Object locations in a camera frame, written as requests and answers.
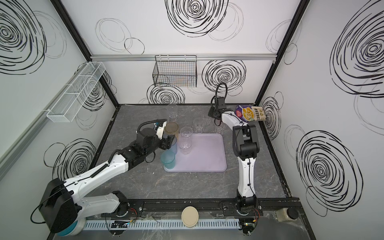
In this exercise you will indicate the blue plastic cup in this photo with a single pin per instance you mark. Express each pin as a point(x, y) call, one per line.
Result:
point(174, 146)

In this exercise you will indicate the yellow plastic cup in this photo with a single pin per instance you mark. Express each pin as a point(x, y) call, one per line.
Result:
point(172, 128)

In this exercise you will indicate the teal plastic cup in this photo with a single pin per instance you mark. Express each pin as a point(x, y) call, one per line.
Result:
point(168, 159)

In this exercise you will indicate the beige round lid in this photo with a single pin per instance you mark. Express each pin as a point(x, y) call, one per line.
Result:
point(190, 216)

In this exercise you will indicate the black mounting rail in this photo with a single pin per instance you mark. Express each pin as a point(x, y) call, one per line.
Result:
point(226, 207)

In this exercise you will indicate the white cable duct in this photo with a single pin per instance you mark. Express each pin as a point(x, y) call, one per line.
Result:
point(119, 225)

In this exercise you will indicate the white wire shelf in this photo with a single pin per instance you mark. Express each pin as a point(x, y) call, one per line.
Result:
point(84, 91)

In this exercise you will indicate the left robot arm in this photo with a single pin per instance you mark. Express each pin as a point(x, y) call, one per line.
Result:
point(65, 205)

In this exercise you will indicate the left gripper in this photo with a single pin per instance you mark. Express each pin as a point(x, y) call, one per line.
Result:
point(168, 142)

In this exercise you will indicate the clear faceted glass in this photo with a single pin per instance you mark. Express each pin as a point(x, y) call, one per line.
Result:
point(185, 145)

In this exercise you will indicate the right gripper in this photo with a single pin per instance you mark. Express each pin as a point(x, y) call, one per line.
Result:
point(228, 111)

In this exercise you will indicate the snack bag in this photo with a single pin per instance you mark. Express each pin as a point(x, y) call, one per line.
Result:
point(250, 113)

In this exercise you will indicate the lilac plastic tray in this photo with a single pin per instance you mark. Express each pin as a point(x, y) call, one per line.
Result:
point(206, 154)

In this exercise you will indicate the black wire basket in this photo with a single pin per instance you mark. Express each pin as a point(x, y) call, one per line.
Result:
point(175, 70)

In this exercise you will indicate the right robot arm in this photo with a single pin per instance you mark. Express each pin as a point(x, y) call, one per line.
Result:
point(245, 147)

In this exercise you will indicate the jar with black lid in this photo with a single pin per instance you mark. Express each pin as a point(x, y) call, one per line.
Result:
point(287, 214)

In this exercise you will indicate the clear glass back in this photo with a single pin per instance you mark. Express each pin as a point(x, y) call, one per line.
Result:
point(172, 111)

